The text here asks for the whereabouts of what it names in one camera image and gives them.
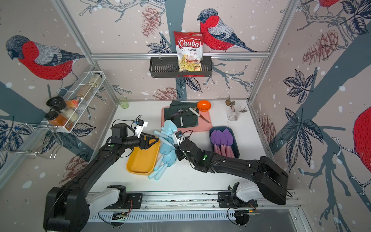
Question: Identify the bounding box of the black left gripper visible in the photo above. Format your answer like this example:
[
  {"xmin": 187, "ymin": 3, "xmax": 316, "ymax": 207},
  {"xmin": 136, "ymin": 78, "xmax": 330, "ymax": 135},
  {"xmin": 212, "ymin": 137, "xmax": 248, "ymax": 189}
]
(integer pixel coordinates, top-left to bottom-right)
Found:
[{"xmin": 122, "ymin": 131, "xmax": 158, "ymax": 150}]

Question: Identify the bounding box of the yellow plastic tray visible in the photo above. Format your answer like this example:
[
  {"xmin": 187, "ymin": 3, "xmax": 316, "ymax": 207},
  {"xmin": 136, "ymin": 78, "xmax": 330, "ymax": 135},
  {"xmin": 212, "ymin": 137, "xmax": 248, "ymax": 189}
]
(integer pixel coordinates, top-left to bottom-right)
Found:
[{"xmin": 126, "ymin": 141, "xmax": 160, "ymax": 176}]

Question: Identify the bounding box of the purple shovel pink handle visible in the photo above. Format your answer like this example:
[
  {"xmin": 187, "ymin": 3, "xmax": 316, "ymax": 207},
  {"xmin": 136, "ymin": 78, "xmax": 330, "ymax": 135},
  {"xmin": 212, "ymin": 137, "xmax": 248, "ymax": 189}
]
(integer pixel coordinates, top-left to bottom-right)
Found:
[
  {"xmin": 223, "ymin": 129, "xmax": 235, "ymax": 158},
  {"xmin": 215, "ymin": 130, "xmax": 227, "ymax": 157},
  {"xmin": 210, "ymin": 130, "xmax": 218, "ymax": 153}
]

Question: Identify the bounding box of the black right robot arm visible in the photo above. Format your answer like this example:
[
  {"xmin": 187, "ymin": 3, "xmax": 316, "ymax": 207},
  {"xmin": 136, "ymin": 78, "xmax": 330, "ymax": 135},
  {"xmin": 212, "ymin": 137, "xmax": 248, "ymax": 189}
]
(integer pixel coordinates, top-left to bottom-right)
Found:
[{"xmin": 175, "ymin": 139, "xmax": 288, "ymax": 206}]

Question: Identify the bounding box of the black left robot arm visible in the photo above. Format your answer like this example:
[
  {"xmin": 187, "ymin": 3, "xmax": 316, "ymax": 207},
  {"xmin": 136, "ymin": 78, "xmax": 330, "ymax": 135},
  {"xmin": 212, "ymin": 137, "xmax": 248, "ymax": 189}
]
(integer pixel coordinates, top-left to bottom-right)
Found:
[{"xmin": 43, "ymin": 123, "xmax": 159, "ymax": 232}]

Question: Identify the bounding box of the teal storage box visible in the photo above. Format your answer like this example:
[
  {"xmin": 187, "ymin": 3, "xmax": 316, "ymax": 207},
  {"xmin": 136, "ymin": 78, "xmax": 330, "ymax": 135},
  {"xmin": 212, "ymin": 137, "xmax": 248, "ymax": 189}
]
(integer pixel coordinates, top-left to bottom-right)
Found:
[{"xmin": 209, "ymin": 126, "xmax": 240, "ymax": 159}]

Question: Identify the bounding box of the pink cutting board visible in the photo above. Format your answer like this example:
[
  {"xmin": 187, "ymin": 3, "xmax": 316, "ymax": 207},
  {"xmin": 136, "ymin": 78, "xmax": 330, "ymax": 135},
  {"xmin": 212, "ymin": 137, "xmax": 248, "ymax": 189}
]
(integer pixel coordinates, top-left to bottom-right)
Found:
[{"xmin": 178, "ymin": 112, "xmax": 213, "ymax": 132}]

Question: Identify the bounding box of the dark metal spoon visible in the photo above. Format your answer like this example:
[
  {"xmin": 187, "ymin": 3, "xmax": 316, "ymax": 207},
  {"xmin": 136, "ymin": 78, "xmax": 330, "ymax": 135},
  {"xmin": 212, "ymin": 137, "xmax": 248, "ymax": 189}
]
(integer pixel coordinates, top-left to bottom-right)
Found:
[{"xmin": 169, "ymin": 109, "xmax": 194, "ymax": 120}]

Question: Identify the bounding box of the dark green cloth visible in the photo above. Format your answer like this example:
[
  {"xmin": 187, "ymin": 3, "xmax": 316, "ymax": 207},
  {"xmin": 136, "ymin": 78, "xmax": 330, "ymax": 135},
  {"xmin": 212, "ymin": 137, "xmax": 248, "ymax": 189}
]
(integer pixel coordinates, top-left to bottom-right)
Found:
[{"xmin": 162, "ymin": 100, "xmax": 199, "ymax": 128}]

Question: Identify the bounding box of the small green glass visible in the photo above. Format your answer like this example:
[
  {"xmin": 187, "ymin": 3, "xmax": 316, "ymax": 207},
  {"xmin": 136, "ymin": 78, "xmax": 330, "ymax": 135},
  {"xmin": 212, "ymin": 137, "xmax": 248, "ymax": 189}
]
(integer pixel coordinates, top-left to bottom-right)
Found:
[{"xmin": 118, "ymin": 97, "xmax": 129, "ymax": 109}]

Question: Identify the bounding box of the orange bowl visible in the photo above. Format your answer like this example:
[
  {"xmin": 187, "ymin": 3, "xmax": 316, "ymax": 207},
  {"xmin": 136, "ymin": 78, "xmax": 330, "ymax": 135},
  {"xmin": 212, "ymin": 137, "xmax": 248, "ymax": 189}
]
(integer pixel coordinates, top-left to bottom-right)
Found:
[{"xmin": 197, "ymin": 100, "xmax": 212, "ymax": 112}]

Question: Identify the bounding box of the clear cup with utensils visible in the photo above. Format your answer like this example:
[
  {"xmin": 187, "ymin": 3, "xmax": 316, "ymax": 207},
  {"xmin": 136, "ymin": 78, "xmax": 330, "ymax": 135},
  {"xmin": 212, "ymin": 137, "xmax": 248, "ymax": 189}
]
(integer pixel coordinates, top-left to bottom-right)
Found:
[{"xmin": 225, "ymin": 95, "xmax": 248, "ymax": 121}]

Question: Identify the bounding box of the orange spice jar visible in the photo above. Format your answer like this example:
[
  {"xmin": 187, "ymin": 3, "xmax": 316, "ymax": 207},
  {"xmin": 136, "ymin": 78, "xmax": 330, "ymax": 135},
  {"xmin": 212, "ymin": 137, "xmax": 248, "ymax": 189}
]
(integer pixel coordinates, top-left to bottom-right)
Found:
[{"xmin": 45, "ymin": 111, "xmax": 68, "ymax": 127}]

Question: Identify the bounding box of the black lid spice jar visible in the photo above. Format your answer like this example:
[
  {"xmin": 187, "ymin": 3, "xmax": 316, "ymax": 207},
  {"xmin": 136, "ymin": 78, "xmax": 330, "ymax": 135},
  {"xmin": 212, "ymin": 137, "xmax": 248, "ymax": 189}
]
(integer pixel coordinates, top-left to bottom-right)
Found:
[{"xmin": 46, "ymin": 96, "xmax": 67, "ymax": 111}]

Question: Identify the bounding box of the Chuba cassava chips bag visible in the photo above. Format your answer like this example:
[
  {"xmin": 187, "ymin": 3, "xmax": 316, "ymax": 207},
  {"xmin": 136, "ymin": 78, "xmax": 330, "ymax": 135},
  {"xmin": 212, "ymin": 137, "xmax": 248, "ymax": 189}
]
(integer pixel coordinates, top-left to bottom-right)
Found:
[{"xmin": 174, "ymin": 32, "xmax": 204, "ymax": 72}]

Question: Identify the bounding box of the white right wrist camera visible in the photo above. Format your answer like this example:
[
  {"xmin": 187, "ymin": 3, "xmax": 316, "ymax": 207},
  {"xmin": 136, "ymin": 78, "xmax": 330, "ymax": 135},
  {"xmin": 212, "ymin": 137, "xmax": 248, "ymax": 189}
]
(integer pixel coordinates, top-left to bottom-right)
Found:
[{"xmin": 174, "ymin": 130, "xmax": 184, "ymax": 145}]

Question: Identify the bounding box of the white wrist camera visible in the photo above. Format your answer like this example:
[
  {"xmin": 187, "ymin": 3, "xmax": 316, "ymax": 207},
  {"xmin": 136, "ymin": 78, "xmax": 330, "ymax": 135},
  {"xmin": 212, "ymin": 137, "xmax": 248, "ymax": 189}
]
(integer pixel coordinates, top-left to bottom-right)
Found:
[
  {"xmin": 135, "ymin": 119, "xmax": 148, "ymax": 138},
  {"xmin": 174, "ymin": 130, "xmax": 184, "ymax": 145}
]

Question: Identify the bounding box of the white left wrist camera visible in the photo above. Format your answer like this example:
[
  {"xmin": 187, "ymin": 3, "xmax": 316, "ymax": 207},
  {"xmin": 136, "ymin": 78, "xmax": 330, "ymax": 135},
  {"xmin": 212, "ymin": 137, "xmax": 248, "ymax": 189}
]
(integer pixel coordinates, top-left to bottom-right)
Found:
[{"xmin": 135, "ymin": 119, "xmax": 148, "ymax": 138}]

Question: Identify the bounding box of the white handled knife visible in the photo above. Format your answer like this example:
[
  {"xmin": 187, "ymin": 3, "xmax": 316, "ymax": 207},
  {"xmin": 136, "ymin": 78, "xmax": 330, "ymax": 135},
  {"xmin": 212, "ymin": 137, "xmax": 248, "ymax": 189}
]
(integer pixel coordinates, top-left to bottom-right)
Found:
[{"xmin": 189, "ymin": 107, "xmax": 210, "ymax": 123}]

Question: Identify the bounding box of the white handled small spoon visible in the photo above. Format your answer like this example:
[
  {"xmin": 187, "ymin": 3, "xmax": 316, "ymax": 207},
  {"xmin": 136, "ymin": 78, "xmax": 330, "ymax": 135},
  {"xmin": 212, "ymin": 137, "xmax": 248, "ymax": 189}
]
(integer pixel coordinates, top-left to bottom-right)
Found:
[{"xmin": 178, "ymin": 109, "xmax": 183, "ymax": 127}]

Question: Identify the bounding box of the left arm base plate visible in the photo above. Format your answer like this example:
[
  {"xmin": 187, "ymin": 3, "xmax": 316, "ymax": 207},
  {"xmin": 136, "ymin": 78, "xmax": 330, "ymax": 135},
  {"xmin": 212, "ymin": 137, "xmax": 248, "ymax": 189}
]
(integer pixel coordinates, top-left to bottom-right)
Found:
[{"xmin": 105, "ymin": 185, "xmax": 143, "ymax": 209}]

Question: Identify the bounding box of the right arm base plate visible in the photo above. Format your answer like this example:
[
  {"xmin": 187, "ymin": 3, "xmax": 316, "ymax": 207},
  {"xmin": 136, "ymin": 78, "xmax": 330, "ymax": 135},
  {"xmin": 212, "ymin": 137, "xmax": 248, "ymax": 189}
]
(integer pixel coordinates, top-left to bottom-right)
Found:
[{"xmin": 216, "ymin": 182, "xmax": 258, "ymax": 209}]

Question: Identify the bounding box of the black wire basket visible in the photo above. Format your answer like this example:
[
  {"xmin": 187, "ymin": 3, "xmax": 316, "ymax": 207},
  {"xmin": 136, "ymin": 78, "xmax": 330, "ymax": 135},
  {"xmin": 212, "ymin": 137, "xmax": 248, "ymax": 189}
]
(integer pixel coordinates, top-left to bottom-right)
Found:
[{"xmin": 149, "ymin": 57, "xmax": 212, "ymax": 78}]

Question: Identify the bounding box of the white wire spice rack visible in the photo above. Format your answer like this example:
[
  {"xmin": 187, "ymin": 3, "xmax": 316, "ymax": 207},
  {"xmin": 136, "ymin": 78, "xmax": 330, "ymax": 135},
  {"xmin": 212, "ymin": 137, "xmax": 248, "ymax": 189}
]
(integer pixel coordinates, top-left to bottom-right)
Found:
[{"xmin": 56, "ymin": 71, "xmax": 106, "ymax": 133}]

